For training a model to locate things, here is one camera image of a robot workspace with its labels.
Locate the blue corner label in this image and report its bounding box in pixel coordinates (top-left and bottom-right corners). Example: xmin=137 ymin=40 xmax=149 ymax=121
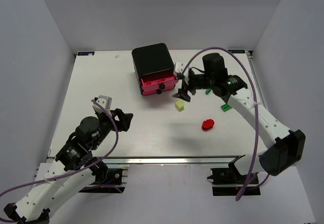
xmin=77 ymin=51 xmax=95 ymax=56
xmin=228 ymin=50 xmax=246 ymax=54

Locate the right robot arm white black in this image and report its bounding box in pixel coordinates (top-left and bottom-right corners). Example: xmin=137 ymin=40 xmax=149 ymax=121
xmin=173 ymin=53 xmax=306 ymax=176

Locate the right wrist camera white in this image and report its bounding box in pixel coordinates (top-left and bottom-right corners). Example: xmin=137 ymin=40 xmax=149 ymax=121
xmin=174 ymin=62 xmax=186 ymax=76

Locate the right blue corner label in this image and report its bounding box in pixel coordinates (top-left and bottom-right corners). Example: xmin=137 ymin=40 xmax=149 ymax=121
xmin=228 ymin=50 xmax=246 ymax=54

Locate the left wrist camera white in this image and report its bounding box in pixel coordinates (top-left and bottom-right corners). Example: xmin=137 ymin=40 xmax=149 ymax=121
xmin=92 ymin=95 xmax=112 ymax=115

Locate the left blue corner label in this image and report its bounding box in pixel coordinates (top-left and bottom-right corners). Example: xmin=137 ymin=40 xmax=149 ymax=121
xmin=77 ymin=51 xmax=95 ymax=56

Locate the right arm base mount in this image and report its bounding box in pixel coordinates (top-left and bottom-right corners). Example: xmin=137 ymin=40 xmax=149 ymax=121
xmin=207 ymin=168 xmax=261 ymax=196

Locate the aluminium front rail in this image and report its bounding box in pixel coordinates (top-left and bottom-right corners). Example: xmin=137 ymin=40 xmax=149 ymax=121
xmin=102 ymin=156 xmax=236 ymax=165

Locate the black drawer cabinet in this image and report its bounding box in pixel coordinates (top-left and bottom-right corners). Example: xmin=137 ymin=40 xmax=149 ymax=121
xmin=132 ymin=43 xmax=174 ymax=93

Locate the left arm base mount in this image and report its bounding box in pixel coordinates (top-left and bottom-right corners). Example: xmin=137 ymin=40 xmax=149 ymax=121
xmin=80 ymin=158 xmax=130 ymax=194

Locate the yellow-green lego brick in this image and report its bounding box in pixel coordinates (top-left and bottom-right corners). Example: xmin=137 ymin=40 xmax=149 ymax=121
xmin=175 ymin=100 xmax=185 ymax=112

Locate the pink top drawer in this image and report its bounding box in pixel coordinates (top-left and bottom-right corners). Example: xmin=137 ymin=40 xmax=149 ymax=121
xmin=141 ymin=70 xmax=178 ymax=92

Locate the green lego plate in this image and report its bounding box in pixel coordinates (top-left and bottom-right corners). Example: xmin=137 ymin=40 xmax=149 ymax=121
xmin=221 ymin=104 xmax=232 ymax=112

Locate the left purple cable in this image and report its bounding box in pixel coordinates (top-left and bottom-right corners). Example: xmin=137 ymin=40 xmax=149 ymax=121
xmin=0 ymin=99 xmax=119 ymax=221

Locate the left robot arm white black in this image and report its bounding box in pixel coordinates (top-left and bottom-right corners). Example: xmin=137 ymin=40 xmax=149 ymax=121
xmin=4 ymin=109 xmax=134 ymax=223

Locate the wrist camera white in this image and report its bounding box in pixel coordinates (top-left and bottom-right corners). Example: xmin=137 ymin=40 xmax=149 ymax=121
xmin=174 ymin=62 xmax=186 ymax=76
xmin=92 ymin=95 xmax=112 ymax=115

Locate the pink bottom drawer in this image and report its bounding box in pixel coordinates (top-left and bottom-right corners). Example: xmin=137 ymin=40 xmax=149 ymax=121
xmin=141 ymin=84 xmax=175 ymax=96

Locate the pink drawer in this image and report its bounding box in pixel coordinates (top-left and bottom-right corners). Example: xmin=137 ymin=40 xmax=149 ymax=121
xmin=141 ymin=70 xmax=178 ymax=92
xmin=141 ymin=84 xmax=175 ymax=96

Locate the red oval lego piece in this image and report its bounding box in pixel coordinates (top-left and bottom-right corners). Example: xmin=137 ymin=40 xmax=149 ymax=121
xmin=201 ymin=119 xmax=215 ymax=131

